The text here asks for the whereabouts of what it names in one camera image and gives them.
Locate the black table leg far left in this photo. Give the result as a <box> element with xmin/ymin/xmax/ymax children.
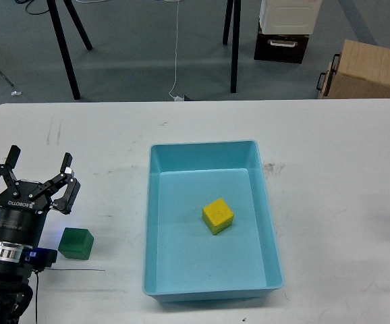
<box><xmin>46</xmin><ymin>0</ymin><xmax>81</xmax><ymax>100</ymax></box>

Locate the light wooden box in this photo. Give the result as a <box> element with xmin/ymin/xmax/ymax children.
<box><xmin>316</xmin><ymin>40</ymin><xmax>390</xmax><ymax>99</ymax></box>

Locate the light blue plastic bin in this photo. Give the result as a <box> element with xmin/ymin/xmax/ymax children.
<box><xmin>143</xmin><ymin>140</ymin><xmax>284</xmax><ymax>302</ymax></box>

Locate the white plastic container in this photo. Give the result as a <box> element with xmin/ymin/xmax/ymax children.
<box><xmin>259</xmin><ymin>0</ymin><xmax>322</xmax><ymax>35</ymax></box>

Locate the dark brown drawer box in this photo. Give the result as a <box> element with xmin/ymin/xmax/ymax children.
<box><xmin>254</xmin><ymin>27</ymin><xmax>310</xmax><ymax>64</ymax></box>

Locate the green wooden block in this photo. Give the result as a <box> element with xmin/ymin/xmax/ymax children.
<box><xmin>58</xmin><ymin>227</ymin><xmax>94</xmax><ymax>261</ymax></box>

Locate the yellow wooden block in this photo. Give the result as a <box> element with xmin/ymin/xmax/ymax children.
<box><xmin>202</xmin><ymin>198</ymin><xmax>234</xmax><ymax>235</ymax></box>

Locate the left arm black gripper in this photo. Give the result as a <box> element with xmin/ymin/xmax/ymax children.
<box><xmin>0</xmin><ymin>145</ymin><xmax>82</xmax><ymax>250</ymax></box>

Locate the black table leg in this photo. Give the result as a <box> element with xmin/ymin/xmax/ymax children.
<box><xmin>230</xmin><ymin>0</ymin><xmax>241</xmax><ymax>93</ymax></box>
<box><xmin>46</xmin><ymin>0</ymin><xmax>81</xmax><ymax>100</ymax></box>

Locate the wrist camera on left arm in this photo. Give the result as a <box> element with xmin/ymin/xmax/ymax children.
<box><xmin>20</xmin><ymin>248</ymin><xmax>57</xmax><ymax>271</ymax></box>

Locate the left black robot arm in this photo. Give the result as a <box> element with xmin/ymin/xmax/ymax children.
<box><xmin>0</xmin><ymin>145</ymin><xmax>80</xmax><ymax>323</ymax></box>

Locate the white scrap on floor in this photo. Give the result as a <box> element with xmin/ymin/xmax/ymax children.
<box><xmin>11</xmin><ymin>90</ymin><xmax>22</xmax><ymax>97</ymax></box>

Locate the black table leg angled left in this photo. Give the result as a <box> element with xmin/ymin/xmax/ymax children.
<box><xmin>63</xmin><ymin>0</ymin><xmax>92</xmax><ymax>51</ymax></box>

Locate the black table leg angled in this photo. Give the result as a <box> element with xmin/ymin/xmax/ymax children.
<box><xmin>63</xmin><ymin>0</ymin><xmax>92</xmax><ymax>51</ymax></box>
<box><xmin>222</xmin><ymin>0</ymin><xmax>234</xmax><ymax>45</ymax></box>

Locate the white hanging cable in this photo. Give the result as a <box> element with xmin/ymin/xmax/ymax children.
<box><xmin>169</xmin><ymin>0</ymin><xmax>185</xmax><ymax>102</ymax></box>

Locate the black table leg right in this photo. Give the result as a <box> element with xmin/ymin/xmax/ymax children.
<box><xmin>230</xmin><ymin>0</ymin><xmax>241</xmax><ymax>93</ymax></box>

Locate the thin black wire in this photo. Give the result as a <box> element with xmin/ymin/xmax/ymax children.
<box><xmin>51</xmin><ymin>267</ymin><xmax>106</xmax><ymax>272</ymax></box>

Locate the black table leg angled right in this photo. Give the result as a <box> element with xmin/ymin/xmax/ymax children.
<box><xmin>222</xmin><ymin>0</ymin><xmax>234</xmax><ymax>45</ymax></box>

